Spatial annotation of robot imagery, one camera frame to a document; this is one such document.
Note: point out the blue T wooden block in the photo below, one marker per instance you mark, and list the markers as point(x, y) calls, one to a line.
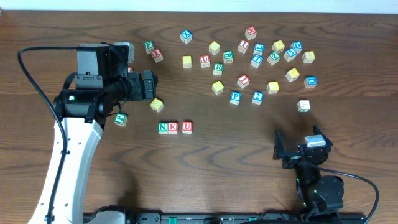
point(256, 60)

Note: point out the red u block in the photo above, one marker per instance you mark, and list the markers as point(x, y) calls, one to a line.
point(205, 61)
point(187, 127)

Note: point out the blue d block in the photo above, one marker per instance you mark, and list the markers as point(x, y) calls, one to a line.
point(310, 82)
point(296, 46)

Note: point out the blue L wooden block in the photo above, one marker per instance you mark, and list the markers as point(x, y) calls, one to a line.
point(258, 49)

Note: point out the yellow 8 wooden block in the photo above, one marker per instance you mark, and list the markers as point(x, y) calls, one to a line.
point(308, 57)

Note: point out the green F wooden block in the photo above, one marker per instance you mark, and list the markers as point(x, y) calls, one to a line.
point(149, 46)

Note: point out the red E wooden block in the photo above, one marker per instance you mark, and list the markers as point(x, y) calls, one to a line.
point(172, 128)

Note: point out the blue 2 wooden block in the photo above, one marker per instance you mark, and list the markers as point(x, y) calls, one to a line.
point(257, 97)

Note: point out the green J wooden block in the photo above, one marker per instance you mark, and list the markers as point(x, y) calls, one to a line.
point(120, 119)

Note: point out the blue P wooden block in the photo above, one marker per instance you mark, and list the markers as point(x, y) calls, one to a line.
point(235, 97)

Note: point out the green R wooden block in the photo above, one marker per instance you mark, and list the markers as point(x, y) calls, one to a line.
point(218, 69)

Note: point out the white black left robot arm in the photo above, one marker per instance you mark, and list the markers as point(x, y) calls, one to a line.
point(80, 117)

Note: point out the yellow block upper centre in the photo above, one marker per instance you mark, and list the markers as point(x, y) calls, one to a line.
point(214, 48)

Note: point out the blue D block upper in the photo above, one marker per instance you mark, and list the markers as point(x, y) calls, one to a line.
point(296, 46)

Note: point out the green N wooden block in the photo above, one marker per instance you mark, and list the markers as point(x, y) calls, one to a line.
point(163, 128)

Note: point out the blue X wooden block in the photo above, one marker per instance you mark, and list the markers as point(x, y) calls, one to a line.
point(186, 36)

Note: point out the yellow block left middle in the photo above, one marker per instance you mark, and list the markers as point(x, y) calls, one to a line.
point(187, 61)

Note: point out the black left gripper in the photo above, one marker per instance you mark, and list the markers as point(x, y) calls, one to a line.
point(137, 86)

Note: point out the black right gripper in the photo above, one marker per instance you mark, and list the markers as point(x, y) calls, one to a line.
point(294, 157)

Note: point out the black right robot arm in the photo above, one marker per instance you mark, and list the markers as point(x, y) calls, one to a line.
point(320, 193)

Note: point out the yellow block upper right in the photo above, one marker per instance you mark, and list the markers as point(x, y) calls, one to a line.
point(278, 46)

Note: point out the green B wooden block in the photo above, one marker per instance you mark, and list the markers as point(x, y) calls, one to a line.
point(228, 56)

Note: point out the yellow G wooden block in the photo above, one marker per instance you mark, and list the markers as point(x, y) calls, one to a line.
point(157, 105)

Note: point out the yellow K wooden block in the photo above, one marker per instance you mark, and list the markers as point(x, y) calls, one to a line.
point(292, 75)

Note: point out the red I block lower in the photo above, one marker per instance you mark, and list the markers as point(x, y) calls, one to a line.
point(243, 81)

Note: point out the blue 5 wooden block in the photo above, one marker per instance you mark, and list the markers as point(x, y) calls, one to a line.
point(290, 54)

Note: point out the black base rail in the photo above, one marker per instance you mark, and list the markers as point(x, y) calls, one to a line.
point(157, 218)

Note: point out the red i block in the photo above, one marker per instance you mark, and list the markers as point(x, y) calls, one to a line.
point(243, 81)
point(243, 46)

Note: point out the green Z wooden block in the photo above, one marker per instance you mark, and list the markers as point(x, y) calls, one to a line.
point(273, 58)

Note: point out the yellow Q wooden block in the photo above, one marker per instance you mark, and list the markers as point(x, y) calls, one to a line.
point(217, 87)

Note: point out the red I block upper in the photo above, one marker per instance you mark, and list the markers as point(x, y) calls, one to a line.
point(243, 46)

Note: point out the yellow S wooden block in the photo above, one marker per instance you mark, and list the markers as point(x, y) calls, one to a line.
point(272, 87)

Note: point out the red X wooden block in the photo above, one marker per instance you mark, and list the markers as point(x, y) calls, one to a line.
point(157, 55)

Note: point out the blue D block lower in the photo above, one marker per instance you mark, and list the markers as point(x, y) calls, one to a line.
point(310, 82)

